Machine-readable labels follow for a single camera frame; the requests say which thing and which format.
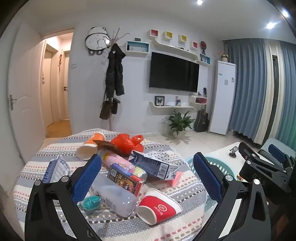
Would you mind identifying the blue white drink carton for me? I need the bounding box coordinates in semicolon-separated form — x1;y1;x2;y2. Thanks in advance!
128;149;179;181

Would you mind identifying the brown wrapper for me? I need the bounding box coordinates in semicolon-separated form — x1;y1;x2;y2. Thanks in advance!
93;139;124;156

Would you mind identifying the small black hanging bag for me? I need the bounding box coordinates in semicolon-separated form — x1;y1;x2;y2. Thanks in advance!
111;97;121;115

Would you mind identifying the pink yellow snack tube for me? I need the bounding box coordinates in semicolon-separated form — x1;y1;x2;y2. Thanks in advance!
98;149;148;183

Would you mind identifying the blue white curtain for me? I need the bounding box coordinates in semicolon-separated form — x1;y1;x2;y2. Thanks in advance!
223;38;296;153

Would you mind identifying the clear plastic bottle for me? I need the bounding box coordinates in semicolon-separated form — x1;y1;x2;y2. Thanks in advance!
89;173;137;218

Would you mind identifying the black acoustic guitar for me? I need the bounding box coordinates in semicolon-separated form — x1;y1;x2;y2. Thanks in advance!
194;104;210;132

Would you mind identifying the red plastic bag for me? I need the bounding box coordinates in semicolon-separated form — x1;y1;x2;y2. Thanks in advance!
110;133;145;156

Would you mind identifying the white side table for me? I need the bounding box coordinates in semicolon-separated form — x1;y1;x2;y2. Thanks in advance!
209;144;262;176

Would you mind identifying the brown hanging bag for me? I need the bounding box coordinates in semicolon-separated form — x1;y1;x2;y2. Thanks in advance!
99;98;112;120

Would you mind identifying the white hallway door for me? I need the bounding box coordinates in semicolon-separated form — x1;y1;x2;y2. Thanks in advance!
62;51;70;120
44;43;58;127

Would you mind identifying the green potted plant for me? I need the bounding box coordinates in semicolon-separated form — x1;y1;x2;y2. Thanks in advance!
165;109;195;139

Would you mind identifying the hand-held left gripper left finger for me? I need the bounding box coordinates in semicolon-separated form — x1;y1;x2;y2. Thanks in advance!
24;154;102;241

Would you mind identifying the teal candy wrapper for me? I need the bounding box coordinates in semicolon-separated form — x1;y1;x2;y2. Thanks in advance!
82;195;101;211

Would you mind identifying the orange paper cup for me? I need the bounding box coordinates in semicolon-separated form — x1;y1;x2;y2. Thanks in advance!
76;133;106;161

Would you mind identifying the small pink packet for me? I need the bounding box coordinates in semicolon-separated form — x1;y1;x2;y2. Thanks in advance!
171;171;182;189

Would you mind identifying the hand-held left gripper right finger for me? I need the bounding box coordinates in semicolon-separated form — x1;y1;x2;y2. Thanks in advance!
193;152;271;241

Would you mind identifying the white refrigerator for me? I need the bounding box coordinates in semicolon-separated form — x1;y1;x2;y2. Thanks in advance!
209;60;237;135

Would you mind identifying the red paper cup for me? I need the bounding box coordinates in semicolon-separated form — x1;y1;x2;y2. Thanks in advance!
136;188;183;226

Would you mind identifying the pale pink coat rack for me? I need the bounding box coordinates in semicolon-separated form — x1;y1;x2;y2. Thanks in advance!
108;27;130;131

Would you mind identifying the white red box shelf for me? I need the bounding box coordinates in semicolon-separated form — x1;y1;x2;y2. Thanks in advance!
188;95;207;105

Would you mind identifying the pale blue seat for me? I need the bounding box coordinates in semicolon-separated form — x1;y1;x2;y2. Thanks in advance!
260;138;286;153

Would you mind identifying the short curved white shelf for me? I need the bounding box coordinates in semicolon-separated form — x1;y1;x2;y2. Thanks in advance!
149;101;196;114

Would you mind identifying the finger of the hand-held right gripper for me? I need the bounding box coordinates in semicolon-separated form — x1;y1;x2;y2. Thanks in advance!
238;142;281;173
259;144;296;172

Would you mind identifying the small blue white box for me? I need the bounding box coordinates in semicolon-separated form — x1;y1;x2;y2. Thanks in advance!
42;155;70;184

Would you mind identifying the striped woven blanket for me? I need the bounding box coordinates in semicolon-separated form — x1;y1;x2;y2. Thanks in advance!
13;128;207;241

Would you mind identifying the panda wall clock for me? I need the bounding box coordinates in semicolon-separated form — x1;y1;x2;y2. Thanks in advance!
85;27;111;55

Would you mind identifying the long curved white shelf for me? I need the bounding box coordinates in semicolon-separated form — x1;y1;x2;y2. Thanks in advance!
154;37;204;64

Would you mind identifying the teal plastic basket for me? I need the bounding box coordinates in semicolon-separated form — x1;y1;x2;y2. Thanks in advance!
185;155;237;209

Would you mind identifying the black hanging coat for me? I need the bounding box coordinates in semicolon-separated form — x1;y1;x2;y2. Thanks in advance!
105;43;126;97

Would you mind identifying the blue rectangular wall shelf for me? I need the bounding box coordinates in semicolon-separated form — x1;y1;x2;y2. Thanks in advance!
126;41;150;56

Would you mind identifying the small colourful printed box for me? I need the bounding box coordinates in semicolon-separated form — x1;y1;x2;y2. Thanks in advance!
107;163;145;197

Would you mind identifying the black flat television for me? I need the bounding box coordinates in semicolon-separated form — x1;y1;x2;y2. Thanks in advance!
149;52;200;93

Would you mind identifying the white panelled door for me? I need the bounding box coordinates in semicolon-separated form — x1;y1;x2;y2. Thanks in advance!
8;25;44;160

